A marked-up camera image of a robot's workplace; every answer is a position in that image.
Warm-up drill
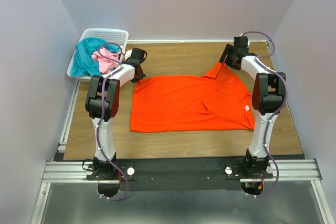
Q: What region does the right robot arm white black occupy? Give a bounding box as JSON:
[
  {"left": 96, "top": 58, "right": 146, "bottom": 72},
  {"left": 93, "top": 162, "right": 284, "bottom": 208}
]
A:
[{"left": 220, "top": 35, "right": 288, "bottom": 178}]

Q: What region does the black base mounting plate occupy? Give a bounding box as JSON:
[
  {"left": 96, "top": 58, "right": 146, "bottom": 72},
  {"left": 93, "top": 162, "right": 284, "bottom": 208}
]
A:
[{"left": 82, "top": 156, "right": 274, "bottom": 195}]

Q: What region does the white plastic basket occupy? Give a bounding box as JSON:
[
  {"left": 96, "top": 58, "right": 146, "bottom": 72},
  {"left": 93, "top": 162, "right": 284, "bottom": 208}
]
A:
[{"left": 67, "top": 28, "right": 129, "bottom": 82}]

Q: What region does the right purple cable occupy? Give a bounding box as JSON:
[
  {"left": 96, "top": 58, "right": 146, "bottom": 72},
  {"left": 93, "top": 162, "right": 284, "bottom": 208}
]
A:
[{"left": 240, "top": 31, "right": 289, "bottom": 198}]

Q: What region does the teal t shirt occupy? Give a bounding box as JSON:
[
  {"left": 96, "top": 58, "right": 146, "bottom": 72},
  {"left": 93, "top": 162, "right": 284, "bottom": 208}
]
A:
[{"left": 70, "top": 37, "right": 121, "bottom": 77}]

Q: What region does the orange t shirt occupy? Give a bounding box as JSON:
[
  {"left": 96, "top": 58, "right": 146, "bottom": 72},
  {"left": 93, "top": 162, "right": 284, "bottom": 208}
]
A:
[{"left": 130, "top": 63, "right": 255, "bottom": 133}]

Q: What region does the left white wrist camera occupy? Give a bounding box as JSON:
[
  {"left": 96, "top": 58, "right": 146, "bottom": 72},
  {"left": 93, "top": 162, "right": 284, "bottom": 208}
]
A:
[{"left": 124, "top": 49, "right": 132, "bottom": 59}]

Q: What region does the pink t shirt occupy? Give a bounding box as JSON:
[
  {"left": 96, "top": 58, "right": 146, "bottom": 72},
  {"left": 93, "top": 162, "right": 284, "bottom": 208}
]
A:
[{"left": 91, "top": 48, "right": 119, "bottom": 74}]

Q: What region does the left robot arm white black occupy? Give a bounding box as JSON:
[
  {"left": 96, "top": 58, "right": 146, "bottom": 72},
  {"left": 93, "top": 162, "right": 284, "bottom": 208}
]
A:
[{"left": 85, "top": 48, "right": 148, "bottom": 179}]

